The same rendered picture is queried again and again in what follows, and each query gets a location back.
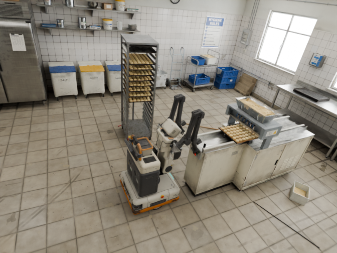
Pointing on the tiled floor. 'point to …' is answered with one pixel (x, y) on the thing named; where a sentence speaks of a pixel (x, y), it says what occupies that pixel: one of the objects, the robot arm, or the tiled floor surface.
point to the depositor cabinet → (270, 158)
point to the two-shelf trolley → (203, 73)
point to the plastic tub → (300, 193)
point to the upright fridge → (20, 55)
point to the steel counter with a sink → (329, 139)
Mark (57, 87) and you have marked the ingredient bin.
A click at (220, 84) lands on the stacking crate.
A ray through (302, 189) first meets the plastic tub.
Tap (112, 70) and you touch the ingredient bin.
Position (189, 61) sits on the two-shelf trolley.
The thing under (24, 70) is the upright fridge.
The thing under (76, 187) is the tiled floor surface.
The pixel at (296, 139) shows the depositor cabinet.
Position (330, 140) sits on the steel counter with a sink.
